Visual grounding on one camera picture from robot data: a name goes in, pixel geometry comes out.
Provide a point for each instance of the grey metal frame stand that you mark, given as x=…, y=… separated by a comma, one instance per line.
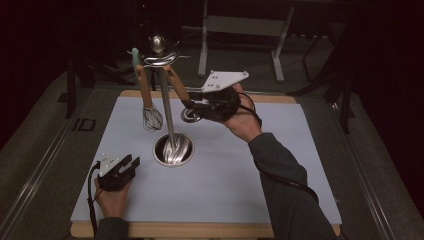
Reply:
x=245, y=26

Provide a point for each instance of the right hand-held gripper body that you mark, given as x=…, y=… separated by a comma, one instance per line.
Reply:
x=218, y=100

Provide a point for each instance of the black metal stand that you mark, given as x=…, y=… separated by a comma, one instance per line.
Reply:
x=75, y=83
x=343, y=90

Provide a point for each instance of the metal floor rail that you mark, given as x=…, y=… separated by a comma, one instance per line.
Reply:
x=36, y=173
x=366, y=180

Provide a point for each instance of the black rectangular floor bracket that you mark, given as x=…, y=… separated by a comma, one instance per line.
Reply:
x=84, y=124

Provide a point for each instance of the person's right hand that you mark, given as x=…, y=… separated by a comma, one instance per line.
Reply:
x=245, y=123

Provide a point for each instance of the white paper table cover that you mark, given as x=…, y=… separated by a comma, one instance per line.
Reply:
x=206, y=200

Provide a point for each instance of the person's left hand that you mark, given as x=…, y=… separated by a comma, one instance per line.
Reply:
x=113, y=201

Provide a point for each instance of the steel utensil stand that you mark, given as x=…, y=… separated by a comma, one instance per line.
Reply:
x=166, y=110

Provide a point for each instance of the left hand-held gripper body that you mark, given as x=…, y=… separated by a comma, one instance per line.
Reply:
x=111, y=176

